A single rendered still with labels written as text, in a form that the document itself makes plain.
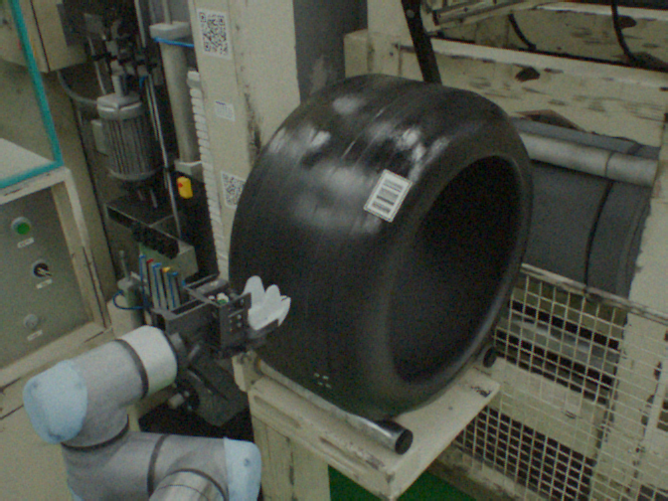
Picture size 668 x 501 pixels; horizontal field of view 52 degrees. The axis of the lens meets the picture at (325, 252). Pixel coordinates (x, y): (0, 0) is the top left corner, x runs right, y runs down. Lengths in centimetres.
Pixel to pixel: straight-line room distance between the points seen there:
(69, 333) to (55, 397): 82
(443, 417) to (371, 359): 43
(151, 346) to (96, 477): 15
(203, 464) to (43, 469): 91
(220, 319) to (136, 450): 17
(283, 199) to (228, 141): 31
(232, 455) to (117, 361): 16
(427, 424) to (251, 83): 71
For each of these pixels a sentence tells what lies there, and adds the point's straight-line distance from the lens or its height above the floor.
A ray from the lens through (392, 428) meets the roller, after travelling 119.
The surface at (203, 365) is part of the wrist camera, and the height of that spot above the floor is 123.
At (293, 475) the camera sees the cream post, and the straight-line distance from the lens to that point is 170.
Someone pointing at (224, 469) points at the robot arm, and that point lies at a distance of 76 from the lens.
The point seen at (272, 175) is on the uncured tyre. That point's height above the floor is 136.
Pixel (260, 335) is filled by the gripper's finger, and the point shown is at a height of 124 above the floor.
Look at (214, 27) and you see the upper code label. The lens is 118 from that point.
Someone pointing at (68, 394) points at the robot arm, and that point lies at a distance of 75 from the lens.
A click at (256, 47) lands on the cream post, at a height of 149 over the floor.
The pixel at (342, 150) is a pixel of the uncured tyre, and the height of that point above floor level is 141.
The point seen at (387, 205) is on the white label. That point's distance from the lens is 89.
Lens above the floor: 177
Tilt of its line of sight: 31 degrees down
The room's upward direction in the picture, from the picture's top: 4 degrees counter-clockwise
